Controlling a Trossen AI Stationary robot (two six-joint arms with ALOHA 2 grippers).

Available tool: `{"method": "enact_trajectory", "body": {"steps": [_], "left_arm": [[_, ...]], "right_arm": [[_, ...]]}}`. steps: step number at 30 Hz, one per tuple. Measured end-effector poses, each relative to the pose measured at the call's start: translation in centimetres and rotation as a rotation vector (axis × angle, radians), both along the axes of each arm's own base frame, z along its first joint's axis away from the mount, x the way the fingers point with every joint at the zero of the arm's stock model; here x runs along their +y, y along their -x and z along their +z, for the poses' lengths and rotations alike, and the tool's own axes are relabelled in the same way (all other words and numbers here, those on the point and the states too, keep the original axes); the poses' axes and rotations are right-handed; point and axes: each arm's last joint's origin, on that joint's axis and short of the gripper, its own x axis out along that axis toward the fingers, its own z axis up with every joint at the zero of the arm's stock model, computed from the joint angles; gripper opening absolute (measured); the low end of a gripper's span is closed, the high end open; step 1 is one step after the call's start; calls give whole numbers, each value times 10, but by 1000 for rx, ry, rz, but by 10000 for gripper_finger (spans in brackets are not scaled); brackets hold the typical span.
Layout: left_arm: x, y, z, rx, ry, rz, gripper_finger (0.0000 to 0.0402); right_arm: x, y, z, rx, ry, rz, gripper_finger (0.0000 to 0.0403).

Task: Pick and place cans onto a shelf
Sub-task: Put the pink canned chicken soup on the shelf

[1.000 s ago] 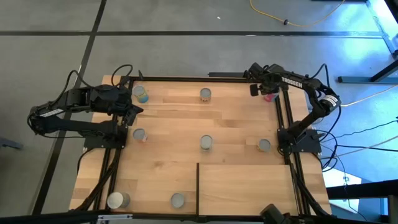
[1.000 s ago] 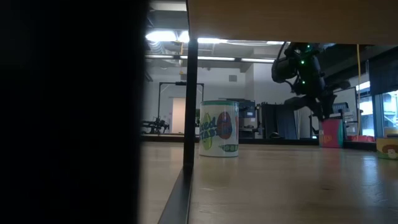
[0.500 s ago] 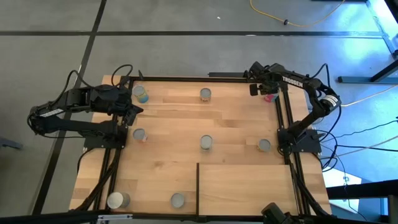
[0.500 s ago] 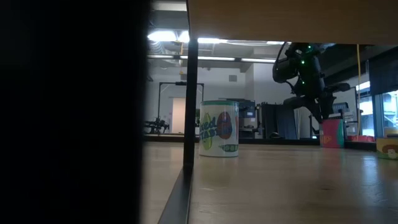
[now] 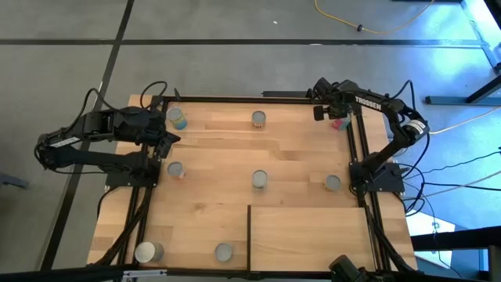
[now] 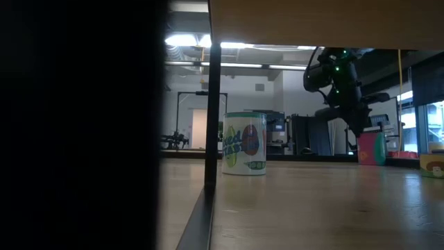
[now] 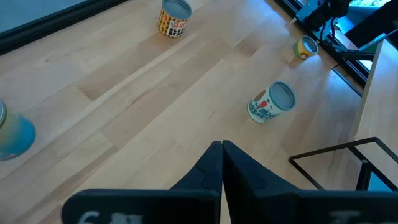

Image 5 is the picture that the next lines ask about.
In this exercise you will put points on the black rounded device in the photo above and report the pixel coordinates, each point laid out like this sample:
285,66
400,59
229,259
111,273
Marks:
344,270

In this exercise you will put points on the white orange sauce can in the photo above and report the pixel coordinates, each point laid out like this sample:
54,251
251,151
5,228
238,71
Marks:
175,169

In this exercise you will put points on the large grey can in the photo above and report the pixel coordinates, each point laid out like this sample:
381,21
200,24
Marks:
146,251

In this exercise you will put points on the yellow green mushroom can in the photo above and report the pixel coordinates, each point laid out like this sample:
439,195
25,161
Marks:
332,182

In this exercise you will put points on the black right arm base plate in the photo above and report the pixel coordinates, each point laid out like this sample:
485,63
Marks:
391,183

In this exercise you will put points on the black aluminium table frame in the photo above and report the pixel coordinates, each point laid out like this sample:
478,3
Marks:
235,100

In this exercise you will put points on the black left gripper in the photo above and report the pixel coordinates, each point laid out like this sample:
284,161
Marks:
146,125

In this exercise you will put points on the blue and yellow can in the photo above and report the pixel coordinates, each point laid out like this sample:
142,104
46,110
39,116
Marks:
177,117

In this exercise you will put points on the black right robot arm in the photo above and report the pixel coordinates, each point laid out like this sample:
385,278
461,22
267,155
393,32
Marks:
385,106

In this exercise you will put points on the grey floor object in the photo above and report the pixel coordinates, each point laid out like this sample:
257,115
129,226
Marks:
11,181

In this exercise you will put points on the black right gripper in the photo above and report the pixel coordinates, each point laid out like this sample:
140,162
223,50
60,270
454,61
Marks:
332,98

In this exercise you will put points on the silver metal bracket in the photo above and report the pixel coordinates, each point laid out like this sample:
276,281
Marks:
145,273

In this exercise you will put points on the grey metal floor bar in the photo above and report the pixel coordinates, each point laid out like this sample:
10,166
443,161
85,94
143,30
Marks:
450,100

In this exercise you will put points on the black stand leg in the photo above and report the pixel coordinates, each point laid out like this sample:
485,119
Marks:
485,89

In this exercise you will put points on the black rig beam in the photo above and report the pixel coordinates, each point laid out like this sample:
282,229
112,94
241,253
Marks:
58,274
454,238

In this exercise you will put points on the spicy black beans can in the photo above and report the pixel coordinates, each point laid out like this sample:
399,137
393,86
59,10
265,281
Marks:
258,117

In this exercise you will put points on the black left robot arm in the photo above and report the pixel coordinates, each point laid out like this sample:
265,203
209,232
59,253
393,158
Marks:
98,157

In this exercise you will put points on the silver-top tin can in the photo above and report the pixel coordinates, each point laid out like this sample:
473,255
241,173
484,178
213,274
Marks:
259,178
223,252

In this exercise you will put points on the black bar behind table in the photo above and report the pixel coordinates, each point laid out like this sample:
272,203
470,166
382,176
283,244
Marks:
285,94

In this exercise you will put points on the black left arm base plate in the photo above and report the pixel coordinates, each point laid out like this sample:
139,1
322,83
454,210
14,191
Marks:
117,181

